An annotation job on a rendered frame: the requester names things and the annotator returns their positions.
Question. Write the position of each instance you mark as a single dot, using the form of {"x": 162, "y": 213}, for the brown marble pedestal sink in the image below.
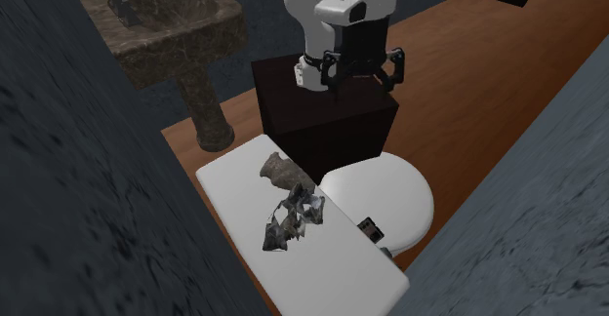
{"x": 190, "y": 44}

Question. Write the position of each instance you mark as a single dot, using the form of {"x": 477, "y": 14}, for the brown-grey vase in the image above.
{"x": 284, "y": 172}

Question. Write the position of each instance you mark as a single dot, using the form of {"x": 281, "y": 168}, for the grey crumpled faceted object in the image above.
{"x": 292, "y": 215}

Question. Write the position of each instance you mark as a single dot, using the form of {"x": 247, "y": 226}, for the dark robot stand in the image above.
{"x": 328, "y": 120}

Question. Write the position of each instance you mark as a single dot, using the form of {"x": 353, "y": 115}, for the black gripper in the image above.
{"x": 364, "y": 44}

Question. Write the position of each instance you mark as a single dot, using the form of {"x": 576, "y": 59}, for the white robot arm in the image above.
{"x": 304, "y": 1}

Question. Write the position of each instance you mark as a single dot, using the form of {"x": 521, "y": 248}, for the small black box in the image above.
{"x": 370, "y": 229}

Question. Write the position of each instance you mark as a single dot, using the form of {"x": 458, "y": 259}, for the white toilet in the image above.
{"x": 333, "y": 267}

